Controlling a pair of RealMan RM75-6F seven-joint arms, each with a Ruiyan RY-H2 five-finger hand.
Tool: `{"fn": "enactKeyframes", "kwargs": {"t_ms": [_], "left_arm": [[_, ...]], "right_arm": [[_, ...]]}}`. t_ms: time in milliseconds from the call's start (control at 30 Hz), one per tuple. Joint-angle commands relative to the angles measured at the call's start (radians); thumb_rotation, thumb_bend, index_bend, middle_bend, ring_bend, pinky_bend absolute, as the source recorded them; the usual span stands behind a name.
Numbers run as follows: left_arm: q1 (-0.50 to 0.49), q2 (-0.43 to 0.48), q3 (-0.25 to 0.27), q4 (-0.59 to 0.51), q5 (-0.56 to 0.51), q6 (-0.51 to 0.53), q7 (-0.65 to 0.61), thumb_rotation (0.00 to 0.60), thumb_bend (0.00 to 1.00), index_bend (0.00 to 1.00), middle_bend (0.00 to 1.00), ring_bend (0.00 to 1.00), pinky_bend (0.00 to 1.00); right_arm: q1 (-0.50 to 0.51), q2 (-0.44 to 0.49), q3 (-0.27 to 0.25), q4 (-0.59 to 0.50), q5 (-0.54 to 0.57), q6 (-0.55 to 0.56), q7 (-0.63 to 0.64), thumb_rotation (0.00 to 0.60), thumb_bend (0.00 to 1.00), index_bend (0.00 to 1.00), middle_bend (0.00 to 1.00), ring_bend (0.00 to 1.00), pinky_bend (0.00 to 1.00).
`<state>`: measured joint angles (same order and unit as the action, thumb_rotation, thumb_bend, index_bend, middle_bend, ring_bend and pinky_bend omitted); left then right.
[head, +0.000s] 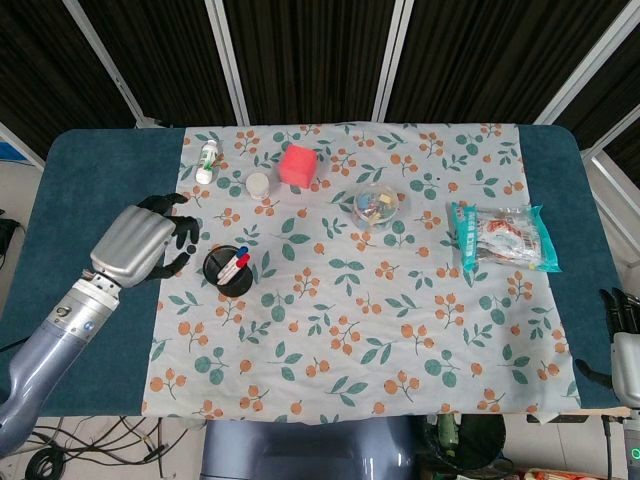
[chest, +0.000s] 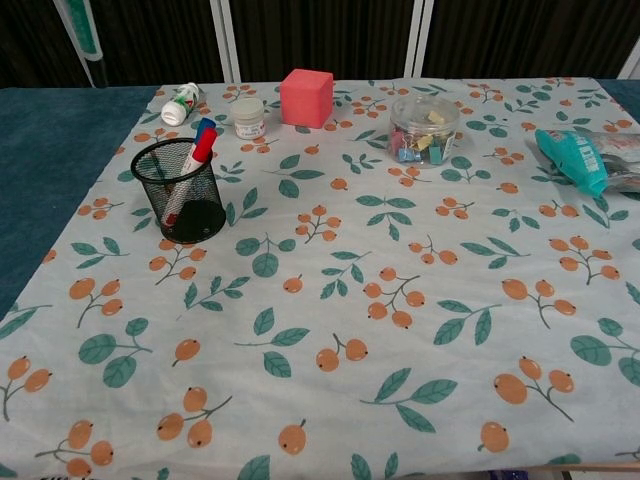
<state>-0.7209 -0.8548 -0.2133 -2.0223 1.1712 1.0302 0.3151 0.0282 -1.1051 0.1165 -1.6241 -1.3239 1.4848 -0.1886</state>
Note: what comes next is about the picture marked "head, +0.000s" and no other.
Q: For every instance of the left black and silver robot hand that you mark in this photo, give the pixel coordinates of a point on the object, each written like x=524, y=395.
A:
x=132, y=240

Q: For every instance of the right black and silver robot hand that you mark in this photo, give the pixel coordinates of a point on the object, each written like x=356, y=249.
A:
x=627, y=360

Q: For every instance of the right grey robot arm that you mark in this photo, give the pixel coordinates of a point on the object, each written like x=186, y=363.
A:
x=632, y=445

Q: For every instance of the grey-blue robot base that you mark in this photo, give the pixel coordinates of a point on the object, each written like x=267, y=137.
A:
x=305, y=450

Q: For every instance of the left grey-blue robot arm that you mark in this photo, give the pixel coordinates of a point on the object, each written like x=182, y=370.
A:
x=55, y=340

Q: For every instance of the black mesh pen holder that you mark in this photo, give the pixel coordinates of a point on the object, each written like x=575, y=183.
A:
x=220, y=260

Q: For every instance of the whiteboard markers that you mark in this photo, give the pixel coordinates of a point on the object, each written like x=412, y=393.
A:
x=242, y=248

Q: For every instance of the red cap marker pen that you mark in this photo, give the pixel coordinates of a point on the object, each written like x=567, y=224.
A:
x=246, y=257

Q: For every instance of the dark blue table cover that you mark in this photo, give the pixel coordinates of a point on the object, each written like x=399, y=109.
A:
x=100, y=175

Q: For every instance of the white bottle with green label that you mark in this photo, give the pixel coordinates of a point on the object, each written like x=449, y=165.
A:
x=206, y=162

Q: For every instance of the black waste bin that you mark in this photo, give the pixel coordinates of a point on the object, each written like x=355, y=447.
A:
x=475, y=442

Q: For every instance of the teal snack bag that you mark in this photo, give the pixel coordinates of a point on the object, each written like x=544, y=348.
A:
x=500, y=237

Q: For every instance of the red foam cube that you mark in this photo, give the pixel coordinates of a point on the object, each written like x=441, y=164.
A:
x=297, y=165

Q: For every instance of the floral fruit print tablecloth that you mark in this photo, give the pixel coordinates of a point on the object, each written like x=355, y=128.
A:
x=360, y=310

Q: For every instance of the clear bowl of candies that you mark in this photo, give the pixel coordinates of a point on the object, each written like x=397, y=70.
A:
x=376, y=205

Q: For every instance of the white partition post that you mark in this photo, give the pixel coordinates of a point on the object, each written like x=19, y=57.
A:
x=585, y=70
x=107, y=65
x=392, y=60
x=227, y=60

